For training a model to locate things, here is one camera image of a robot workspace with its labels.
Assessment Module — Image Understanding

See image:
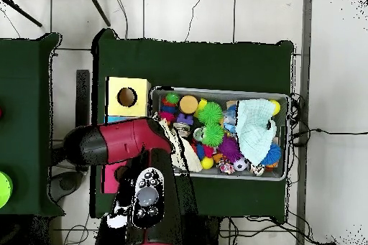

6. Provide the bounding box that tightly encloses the cream waffle cloth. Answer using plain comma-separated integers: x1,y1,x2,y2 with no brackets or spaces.
152,112,203,173

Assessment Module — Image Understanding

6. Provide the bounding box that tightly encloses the wooden box with three holes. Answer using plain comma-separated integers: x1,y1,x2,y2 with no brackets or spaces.
101,76,152,195

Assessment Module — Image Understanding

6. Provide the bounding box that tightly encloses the shallow mesh bin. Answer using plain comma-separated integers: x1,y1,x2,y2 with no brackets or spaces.
147,85,290,182

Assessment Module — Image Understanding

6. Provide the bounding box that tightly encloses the purple wooden block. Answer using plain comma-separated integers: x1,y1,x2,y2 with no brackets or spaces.
175,113,194,126

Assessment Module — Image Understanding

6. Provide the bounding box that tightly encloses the multicolour spiky caterpillar toy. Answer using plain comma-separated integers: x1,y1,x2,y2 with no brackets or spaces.
158,91,181,124

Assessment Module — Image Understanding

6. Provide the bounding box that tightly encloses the green spiky ball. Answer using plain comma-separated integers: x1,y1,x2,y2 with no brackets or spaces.
201,123,225,147
197,101,224,125

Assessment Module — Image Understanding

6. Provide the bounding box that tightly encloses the purple spiky ball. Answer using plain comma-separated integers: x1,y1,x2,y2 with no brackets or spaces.
217,135,242,163

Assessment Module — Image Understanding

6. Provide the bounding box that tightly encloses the dark green table cloth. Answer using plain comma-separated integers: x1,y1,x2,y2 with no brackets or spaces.
0,32,65,218
90,28,295,218

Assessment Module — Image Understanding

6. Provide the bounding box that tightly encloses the mint green cloth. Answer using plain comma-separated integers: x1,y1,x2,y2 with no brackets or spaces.
234,98,277,166

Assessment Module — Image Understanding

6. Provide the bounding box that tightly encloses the yellow ball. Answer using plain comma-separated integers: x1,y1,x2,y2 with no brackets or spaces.
269,99,282,116

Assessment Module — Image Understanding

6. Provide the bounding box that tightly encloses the blue spiky ball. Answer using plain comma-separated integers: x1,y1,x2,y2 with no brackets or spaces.
259,142,282,167

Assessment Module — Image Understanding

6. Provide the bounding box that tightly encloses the grey foot pedal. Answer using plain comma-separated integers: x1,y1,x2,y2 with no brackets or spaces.
48,170,85,203

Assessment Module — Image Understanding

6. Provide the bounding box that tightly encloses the black tripod stand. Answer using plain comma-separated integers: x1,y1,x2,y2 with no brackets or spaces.
0,0,111,27

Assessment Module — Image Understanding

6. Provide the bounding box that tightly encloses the lime green bowl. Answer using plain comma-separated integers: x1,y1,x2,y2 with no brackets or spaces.
0,170,14,209

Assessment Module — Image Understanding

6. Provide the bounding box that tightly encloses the black cable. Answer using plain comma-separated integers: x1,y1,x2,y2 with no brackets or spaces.
290,127,368,139

